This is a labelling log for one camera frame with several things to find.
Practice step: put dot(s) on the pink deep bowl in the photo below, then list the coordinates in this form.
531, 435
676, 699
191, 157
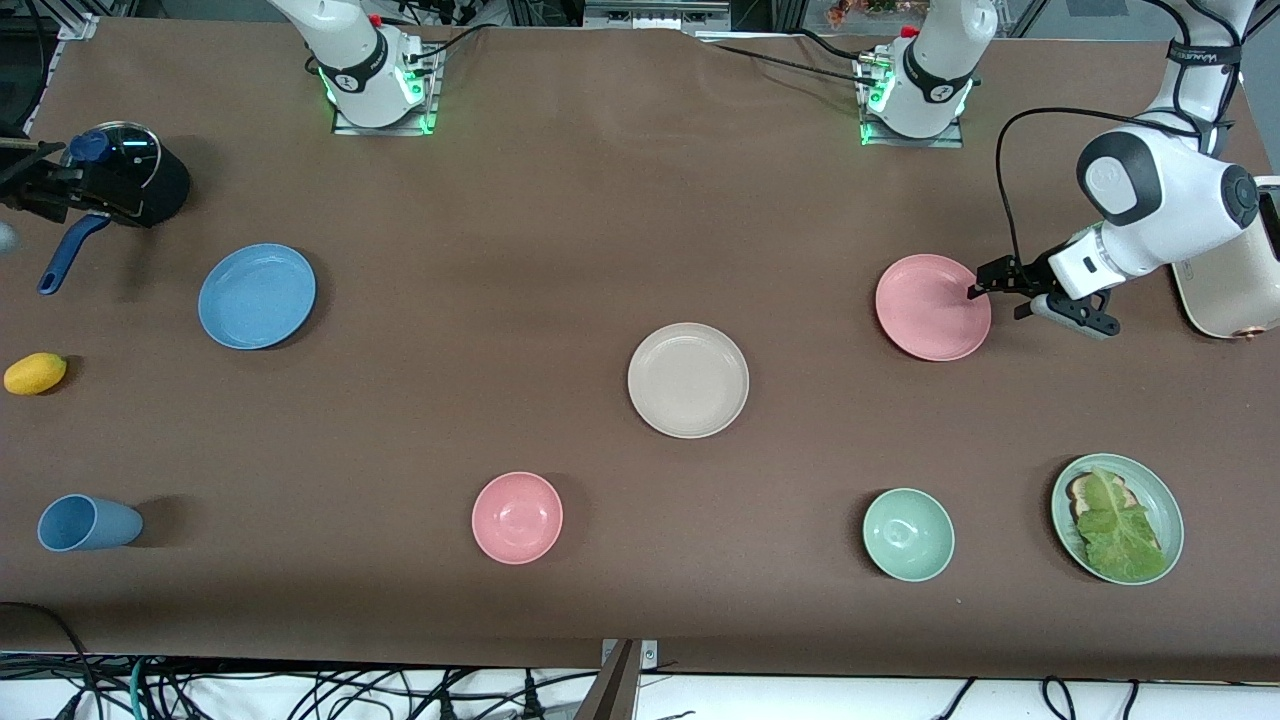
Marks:
517, 517

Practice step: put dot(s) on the dark mounting bar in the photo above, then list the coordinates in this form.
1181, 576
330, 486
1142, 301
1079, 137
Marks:
610, 690

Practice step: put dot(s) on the green deep bowl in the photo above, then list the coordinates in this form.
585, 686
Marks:
908, 535

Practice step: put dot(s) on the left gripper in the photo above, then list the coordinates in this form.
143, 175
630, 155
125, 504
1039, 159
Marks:
1030, 273

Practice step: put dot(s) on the pink shallow bowl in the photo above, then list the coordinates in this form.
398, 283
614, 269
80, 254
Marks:
930, 310

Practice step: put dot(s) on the beige shallow bowl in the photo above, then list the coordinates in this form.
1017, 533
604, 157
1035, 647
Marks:
688, 380

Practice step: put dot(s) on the yellow lemon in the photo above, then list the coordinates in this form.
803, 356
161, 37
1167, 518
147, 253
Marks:
35, 373

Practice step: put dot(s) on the blue shallow bowl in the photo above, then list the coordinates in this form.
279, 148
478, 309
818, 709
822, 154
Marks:
257, 297

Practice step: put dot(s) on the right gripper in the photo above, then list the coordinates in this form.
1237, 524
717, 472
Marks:
50, 189

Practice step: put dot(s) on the blue plastic cup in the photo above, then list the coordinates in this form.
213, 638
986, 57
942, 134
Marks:
85, 523

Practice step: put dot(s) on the cream white toaster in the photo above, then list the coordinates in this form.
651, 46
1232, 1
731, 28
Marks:
1230, 290

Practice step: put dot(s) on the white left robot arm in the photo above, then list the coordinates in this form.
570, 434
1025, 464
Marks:
1150, 200

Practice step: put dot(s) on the metal edge bracket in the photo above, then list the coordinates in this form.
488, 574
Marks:
648, 652

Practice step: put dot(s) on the green lettuce leaf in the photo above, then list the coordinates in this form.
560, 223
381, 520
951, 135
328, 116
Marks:
1120, 540

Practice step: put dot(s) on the green plate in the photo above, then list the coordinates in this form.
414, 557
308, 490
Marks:
1166, 505

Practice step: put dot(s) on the glass lid with blue knob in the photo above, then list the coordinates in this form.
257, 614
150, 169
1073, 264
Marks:
135, 150

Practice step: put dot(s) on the toasted bread slice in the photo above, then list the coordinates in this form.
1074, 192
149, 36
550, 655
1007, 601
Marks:
1078, 492

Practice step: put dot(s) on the brown table cover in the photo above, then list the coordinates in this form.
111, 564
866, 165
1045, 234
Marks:
600, 200

